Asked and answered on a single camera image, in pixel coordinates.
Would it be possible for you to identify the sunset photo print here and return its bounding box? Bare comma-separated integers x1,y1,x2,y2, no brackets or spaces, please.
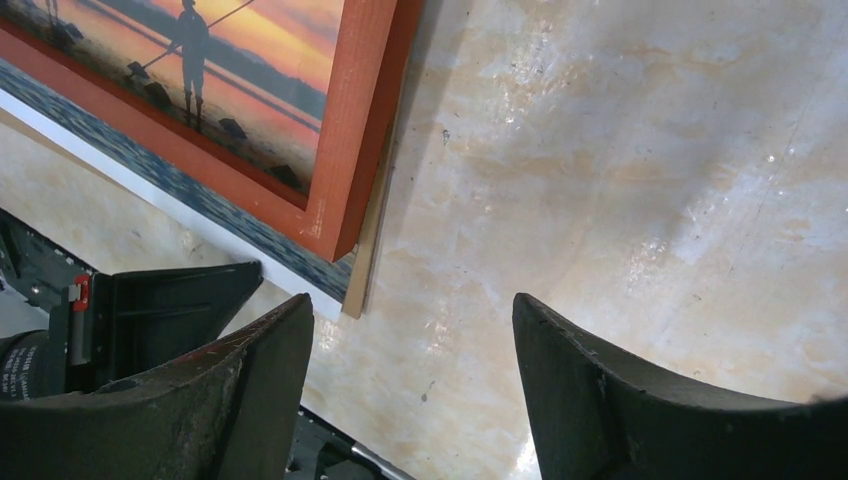
1,1,353,321

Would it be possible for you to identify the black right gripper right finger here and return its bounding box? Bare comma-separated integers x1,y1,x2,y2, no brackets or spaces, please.
512,293,847,479

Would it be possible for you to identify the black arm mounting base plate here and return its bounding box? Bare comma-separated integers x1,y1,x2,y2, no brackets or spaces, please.
0,208,415,480

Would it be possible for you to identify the red wooden photo frame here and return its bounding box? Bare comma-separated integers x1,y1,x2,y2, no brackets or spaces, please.
1,1,423,261

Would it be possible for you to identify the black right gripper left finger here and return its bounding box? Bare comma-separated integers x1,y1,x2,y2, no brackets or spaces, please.
1,294,314,479

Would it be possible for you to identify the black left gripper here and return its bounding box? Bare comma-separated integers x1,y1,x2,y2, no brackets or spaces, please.
1,261,263,401

